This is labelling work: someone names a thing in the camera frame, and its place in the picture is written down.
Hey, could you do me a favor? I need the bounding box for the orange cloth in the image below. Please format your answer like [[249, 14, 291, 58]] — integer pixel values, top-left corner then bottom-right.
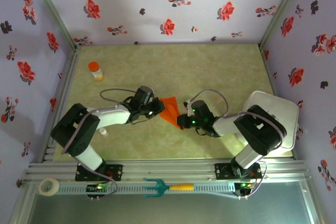
[[159, 95, 184, 131]]

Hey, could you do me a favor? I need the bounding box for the orange-capped pill bottle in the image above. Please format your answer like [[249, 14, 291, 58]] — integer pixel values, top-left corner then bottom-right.
[[88, 61, 104, 82]]

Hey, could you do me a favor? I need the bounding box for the white plastic box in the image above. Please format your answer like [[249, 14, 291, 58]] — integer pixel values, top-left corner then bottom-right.
[[241, 90, 300, 158]]

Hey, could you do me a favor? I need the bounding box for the grey metal panel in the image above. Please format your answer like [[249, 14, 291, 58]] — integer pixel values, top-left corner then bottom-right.
[[10, 182, 321, 224]]

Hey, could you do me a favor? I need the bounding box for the white tape roll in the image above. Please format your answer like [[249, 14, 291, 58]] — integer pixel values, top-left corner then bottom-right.
[[38, 177, 60, 197]]

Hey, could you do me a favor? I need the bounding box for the grey right arm cable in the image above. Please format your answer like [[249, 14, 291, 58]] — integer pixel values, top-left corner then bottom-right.
[[187, 89, 286, 200]]

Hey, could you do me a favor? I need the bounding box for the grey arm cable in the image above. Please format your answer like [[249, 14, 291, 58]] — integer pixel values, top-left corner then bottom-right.
[[187, 89, 286, 200], [60, 89, 139, 200]]

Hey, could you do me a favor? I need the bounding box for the grey left arm cable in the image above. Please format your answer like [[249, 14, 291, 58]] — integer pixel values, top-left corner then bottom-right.
[[60, 89, 139, 200]]

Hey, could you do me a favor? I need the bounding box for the long aluminium frame rail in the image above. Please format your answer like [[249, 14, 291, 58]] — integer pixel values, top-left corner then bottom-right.
[[25, 158, 313, 183]]

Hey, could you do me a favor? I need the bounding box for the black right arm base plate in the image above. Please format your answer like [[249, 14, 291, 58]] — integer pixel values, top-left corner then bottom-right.
[[214, 163, 263, 180]]

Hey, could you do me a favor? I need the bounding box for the teal rake with yellow handle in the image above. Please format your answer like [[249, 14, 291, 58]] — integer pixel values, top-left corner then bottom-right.
[[143, 177, 195, 199]]

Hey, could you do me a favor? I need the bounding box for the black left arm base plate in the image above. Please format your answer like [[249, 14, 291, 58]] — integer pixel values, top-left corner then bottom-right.
[[75, 163, 124, 182]]

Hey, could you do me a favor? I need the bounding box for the grey slotted cable tray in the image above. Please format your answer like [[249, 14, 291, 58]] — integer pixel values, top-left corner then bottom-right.
[[56, 183, 237, 196]]

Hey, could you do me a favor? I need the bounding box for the aluminium corner post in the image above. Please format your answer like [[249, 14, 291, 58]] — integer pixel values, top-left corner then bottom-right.
[[26, 0, 79, 49], [259, 0, 308, 48]]

